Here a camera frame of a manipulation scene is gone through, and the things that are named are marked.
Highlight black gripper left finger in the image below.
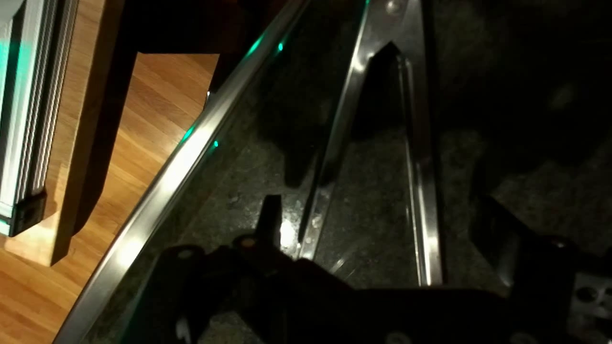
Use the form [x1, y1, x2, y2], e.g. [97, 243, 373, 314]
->
[256, 193, 285, 252]

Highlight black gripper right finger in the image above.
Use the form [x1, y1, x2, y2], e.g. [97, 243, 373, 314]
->
[472, 189, 545, 296]

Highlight metal kitchen tongs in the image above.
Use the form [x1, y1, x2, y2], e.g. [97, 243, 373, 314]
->
[294, 0, 445, 289]

